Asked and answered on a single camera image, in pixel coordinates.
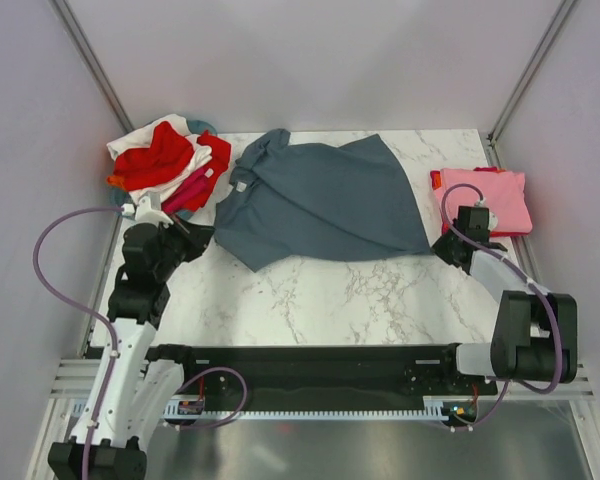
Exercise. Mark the white slotted cable duct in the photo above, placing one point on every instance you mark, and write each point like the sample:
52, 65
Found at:
433, 409

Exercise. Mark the teal laundry basket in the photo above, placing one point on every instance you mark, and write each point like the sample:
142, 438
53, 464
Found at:
130, 200

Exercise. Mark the grey-blue t shirt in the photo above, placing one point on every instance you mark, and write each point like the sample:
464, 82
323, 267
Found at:
338, 203

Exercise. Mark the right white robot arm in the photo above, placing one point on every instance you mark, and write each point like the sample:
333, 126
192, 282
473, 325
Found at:
534, 340

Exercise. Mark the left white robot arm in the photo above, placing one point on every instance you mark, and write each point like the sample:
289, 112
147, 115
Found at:
129, 393

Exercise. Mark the magenta t shirt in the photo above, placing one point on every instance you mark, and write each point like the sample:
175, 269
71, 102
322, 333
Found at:
192, 193

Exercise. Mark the aluminium frame post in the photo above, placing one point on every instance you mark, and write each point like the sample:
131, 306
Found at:
89, 57
550, 36

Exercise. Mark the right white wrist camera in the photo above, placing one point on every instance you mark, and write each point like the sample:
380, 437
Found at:
492, 217

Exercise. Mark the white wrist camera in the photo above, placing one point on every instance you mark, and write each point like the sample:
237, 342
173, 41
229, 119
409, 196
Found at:
492, 217
147, 210

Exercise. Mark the left aluminium frame post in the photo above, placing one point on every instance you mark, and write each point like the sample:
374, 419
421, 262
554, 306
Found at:
89, 57

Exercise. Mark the white t shirt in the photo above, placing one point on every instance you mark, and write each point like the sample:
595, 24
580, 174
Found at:
175, 170

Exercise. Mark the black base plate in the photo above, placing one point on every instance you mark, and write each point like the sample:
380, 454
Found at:
322, 378

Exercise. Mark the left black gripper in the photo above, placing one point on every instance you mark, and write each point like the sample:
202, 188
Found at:
197, 238

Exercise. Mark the right aluminium frame post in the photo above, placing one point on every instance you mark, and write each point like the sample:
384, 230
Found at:
550, 36

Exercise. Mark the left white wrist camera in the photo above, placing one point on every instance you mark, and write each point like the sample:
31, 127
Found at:
147, 210

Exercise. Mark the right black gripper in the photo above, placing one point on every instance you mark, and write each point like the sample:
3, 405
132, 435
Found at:
440, 249

